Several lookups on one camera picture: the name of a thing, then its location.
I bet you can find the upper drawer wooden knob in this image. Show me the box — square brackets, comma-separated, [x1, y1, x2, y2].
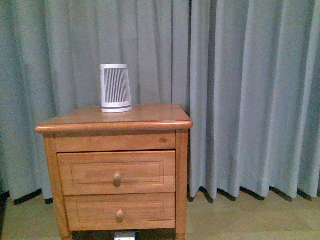
[113, 172, 122, 188]

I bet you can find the white power strip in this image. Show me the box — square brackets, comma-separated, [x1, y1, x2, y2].
[114, 231, 136, 240]

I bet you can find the grey curtain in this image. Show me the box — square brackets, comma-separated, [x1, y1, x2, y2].
[0, 0, 320, 200]

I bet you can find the drawer wooden knob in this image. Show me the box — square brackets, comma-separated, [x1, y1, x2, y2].
[113, 172, 122, 188]
[116, 209, 124, 223]

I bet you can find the lower drawer wooden knob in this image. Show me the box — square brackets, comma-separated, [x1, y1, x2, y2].
[116, 209, 124, 223]

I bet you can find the wooden nightstand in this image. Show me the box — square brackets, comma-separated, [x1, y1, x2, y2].
[35, 104, 193, 240]

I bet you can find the white slatted air purifier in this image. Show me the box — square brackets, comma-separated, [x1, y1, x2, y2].
[99, 64, 132, 113]

